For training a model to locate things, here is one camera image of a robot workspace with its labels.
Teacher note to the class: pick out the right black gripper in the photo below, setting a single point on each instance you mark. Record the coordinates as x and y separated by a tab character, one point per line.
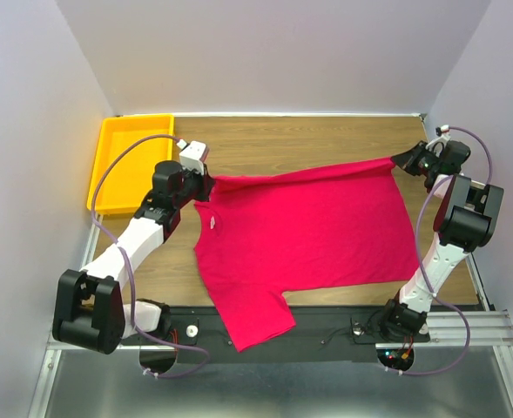
406	159

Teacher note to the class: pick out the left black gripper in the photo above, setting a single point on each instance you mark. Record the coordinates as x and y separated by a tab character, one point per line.
205	182

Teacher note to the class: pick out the red t shirt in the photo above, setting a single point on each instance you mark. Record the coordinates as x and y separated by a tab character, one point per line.
331	226

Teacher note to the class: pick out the yellow plastic tray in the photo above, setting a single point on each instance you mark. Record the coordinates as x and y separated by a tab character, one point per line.
131	179

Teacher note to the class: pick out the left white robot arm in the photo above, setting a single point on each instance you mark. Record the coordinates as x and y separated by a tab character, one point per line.
150	227

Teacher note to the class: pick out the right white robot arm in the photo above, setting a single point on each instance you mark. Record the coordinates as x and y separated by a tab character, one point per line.
466	220

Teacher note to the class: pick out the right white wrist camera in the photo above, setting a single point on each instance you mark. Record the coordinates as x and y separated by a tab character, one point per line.
442	137

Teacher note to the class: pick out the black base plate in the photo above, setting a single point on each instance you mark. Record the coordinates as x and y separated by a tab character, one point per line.
329	333

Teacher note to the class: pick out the aluminium frame rail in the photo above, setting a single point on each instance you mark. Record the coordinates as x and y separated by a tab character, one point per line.
88	315

